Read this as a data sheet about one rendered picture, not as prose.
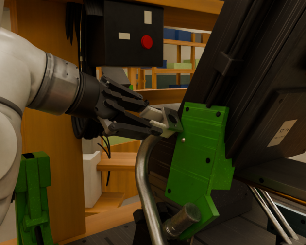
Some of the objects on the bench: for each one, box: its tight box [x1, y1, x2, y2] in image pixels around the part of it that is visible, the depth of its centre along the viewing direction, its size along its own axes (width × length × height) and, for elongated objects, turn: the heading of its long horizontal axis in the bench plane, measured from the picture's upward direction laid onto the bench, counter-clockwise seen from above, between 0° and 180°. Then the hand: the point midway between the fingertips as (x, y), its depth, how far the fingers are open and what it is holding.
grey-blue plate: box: [267, 201, 306, 245], centre depth 63 cm, size 10×2×14 cm
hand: (158, 122), depth 60 cm, fingers closed on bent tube, 3 cm apart
